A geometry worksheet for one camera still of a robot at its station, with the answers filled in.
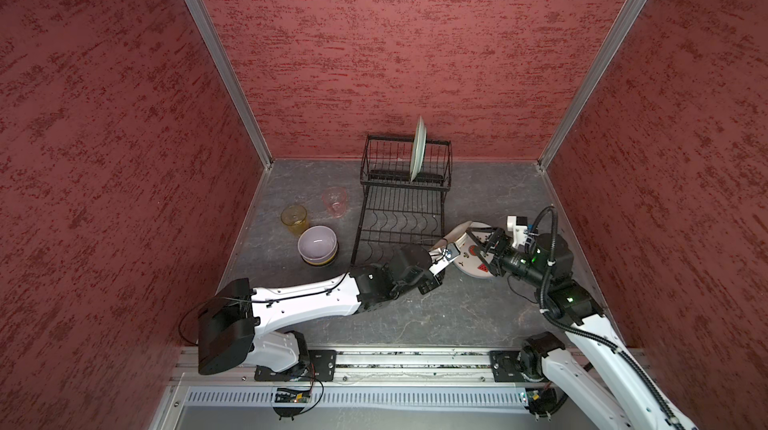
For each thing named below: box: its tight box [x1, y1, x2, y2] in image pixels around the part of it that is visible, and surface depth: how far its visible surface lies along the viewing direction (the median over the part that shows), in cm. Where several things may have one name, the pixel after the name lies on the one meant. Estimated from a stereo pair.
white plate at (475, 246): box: [454, 221, 494, 275], surface depth 69 cm
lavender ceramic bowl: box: [298, 225, 338, 260], surface depth 91 cm
